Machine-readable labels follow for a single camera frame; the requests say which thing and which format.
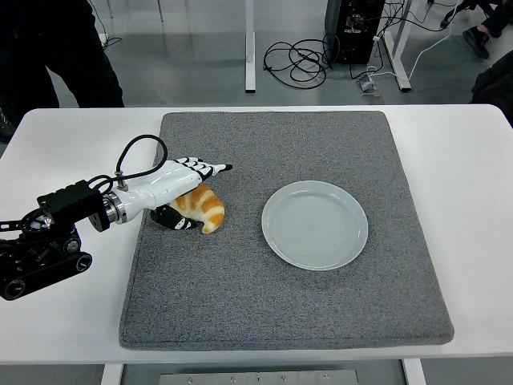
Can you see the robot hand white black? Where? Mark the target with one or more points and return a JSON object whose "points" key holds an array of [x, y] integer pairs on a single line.
{"points": [[168, 184]]}

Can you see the croissant bread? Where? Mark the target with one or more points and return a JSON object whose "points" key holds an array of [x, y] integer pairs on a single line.
{"points": [[208, 208]]}

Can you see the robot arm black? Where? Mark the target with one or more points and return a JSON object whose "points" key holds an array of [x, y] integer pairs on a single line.
{"points": [[68, 200]]}

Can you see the pale grey round plate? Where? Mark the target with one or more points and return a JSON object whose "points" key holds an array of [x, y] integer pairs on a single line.
{"points": [[314, 226]]}

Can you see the grey metal plate with screws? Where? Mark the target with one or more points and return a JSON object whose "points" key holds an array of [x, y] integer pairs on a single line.
{"points": [[256, 379]]}

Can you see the grey fabric mat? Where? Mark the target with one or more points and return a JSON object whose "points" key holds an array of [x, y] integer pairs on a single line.
{"points": [[240, 288]]}

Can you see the standing person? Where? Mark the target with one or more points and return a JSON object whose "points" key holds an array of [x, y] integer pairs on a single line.
{"points": [[60, 60]]}

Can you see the thin grey furniture leg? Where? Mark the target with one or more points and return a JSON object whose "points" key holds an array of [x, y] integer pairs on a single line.
{"points": [[161, 10]]}

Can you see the white table leg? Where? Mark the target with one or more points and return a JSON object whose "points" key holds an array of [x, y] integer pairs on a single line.
{"points": [[112, 375], [414, 373]]}

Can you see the black computer tower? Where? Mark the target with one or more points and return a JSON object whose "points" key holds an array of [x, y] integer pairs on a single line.
{"points": [[340, 48]]}

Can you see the grey floor socket box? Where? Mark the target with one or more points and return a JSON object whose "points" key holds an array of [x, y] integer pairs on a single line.
{"points": [[368, 86]]}

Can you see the white desk leg with foot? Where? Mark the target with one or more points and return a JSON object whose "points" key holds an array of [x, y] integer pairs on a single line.
{"points": [[404, 82]]}

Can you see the black office chair base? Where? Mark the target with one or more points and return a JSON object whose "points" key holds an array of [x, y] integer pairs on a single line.
{"points": [[449, 18]]}

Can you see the seated person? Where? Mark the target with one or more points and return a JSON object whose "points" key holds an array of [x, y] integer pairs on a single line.
{"points": [[477, 40]]}

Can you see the white desk leg single post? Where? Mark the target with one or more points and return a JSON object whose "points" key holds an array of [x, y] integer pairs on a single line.
{"points": [[250, 60]]}

